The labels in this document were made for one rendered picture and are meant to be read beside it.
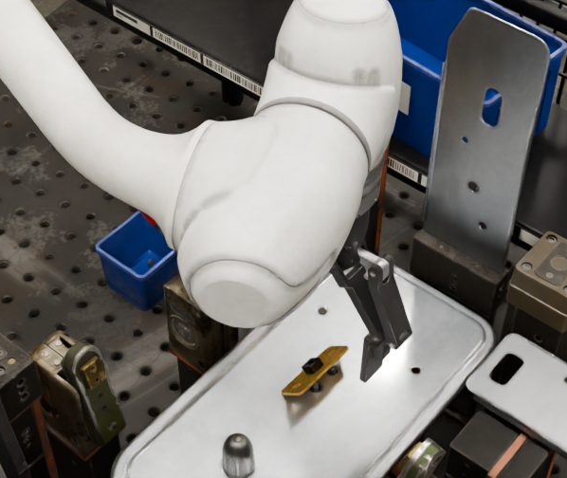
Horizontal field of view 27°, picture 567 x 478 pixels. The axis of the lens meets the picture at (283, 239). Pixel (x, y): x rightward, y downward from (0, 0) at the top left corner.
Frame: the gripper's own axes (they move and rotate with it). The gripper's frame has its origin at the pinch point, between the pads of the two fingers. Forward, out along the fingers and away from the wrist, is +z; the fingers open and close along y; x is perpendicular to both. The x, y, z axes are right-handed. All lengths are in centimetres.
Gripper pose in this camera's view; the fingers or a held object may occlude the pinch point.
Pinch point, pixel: (320, 331)
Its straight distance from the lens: 122.4
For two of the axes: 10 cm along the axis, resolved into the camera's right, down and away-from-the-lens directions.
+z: -0.2, 6.7, 7.4
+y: 7.7, 4.8, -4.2
